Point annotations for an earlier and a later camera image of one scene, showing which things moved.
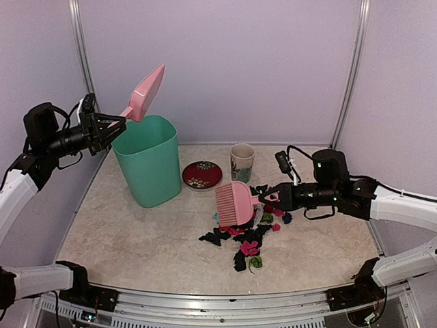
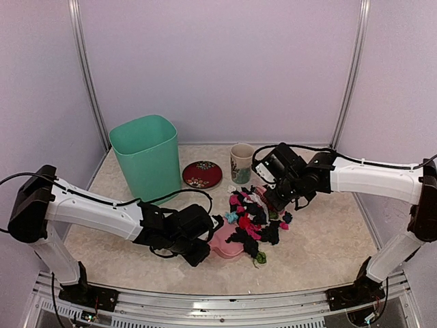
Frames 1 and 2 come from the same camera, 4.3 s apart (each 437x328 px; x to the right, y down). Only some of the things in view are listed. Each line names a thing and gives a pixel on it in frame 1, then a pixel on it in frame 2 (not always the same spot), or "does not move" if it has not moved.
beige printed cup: [242, 156] does not move
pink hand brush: [235, 203] -> [260, 190]
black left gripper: [102, 129] -> [194, 259]
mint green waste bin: [148, 153] does not move
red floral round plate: [202, 175] does not move
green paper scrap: [256, 261] -> [261, 257]
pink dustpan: [143, 94] -> [222, 248]
